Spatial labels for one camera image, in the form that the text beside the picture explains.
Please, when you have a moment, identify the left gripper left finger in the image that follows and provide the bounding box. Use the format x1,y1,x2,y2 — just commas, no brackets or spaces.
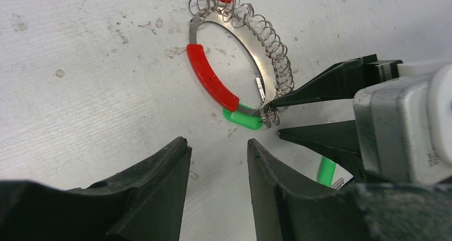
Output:
68,136,192,240

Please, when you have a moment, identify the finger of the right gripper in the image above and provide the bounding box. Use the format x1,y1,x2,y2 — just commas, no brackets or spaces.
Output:
270,54,403,108
279,120,385,183

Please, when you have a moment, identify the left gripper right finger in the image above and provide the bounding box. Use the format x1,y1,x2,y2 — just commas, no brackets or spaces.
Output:
247,139,357,240

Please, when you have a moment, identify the green tag key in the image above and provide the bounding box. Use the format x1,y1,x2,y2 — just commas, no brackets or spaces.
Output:
222,108,263,131
317,157,345,190

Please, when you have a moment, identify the silver keyring with red grip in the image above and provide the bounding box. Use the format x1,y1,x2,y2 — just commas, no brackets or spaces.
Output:
183,0,295,129

